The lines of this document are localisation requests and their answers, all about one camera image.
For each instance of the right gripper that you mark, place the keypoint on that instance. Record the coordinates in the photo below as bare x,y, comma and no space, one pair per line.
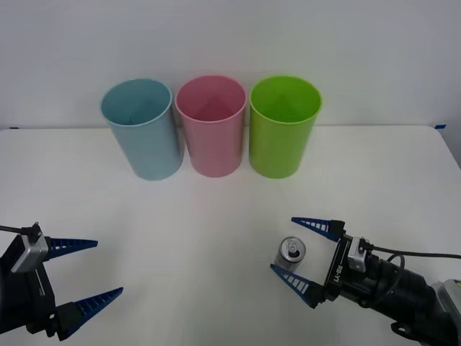
338,284

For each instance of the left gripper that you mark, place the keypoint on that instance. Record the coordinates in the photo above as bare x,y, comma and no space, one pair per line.
32,299

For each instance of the black drink can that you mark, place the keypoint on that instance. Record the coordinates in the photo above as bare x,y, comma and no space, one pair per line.
286,260

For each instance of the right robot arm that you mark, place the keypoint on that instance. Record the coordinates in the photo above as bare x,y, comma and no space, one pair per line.
407,292

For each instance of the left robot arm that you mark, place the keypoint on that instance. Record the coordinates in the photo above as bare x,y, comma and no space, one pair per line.
30,252

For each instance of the green plastic bin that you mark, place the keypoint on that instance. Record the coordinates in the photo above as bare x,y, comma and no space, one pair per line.
277,151

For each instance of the pink plastic bin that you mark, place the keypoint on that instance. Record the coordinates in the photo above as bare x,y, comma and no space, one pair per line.
216,151

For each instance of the pale blue plastic bin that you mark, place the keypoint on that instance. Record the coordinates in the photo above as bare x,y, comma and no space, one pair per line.
151,151

